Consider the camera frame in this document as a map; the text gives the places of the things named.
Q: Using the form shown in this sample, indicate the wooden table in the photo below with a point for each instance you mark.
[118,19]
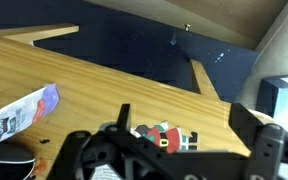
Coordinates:
[100,86]

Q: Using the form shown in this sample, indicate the blue cardboard box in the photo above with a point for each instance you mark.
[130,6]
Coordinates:
[284,100]

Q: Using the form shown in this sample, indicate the tiny black sticker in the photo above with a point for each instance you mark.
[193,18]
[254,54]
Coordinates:
[44,141]

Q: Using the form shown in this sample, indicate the orange sticker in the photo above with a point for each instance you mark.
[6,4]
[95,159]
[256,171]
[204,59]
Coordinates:
[39,166]

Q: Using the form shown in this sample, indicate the black glasses case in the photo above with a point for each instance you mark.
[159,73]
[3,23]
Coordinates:
[4,160]

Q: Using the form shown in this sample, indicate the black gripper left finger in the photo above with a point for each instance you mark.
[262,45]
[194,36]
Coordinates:
[124,116]

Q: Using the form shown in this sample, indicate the dark blue rug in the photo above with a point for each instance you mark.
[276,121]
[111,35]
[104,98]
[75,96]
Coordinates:
[134,50]

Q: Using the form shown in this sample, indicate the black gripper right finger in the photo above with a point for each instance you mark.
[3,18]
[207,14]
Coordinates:
[245,123]

